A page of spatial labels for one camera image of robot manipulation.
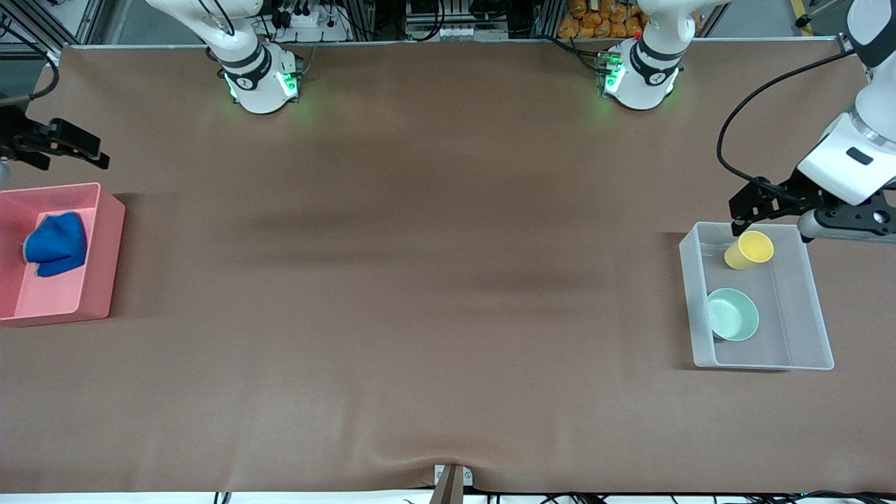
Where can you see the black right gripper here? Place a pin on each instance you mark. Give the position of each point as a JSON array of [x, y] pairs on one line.
[[15, 137]]

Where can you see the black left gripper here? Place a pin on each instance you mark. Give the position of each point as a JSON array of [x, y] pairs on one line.
[[789, 190]]

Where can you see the yellow cup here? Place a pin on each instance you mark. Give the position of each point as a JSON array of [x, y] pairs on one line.
[[752, 246]]

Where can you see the blue cloth with grey edge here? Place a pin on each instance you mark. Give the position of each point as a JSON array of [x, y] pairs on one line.
[[59, 245]]

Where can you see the pale green bowl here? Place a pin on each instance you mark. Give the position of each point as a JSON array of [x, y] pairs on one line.
[[731, 318]]

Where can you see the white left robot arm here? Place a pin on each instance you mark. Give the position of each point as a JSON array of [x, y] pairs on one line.
[[640, 87]]

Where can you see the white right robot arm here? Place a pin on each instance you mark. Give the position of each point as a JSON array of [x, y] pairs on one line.
[[259, 91]]

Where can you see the clear plastic bin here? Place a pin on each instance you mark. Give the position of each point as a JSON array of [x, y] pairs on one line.
[[791, 329]]

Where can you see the pink plastic bin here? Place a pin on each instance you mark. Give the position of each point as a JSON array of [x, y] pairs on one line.
[[98, 280]]

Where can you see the pile of orange objects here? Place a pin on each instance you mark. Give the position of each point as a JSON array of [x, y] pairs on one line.
[[595, 17]]

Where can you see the white power strip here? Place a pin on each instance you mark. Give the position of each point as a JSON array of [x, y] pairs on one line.
[[311, 21]]

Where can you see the brown table mat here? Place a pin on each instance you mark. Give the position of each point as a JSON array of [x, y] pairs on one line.
[[420, 210]]

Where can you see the white terminal block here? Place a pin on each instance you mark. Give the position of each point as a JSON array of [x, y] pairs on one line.
[[455, 32]]

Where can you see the metal clamp bracket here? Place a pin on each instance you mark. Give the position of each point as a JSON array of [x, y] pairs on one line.
[[451, 483]]

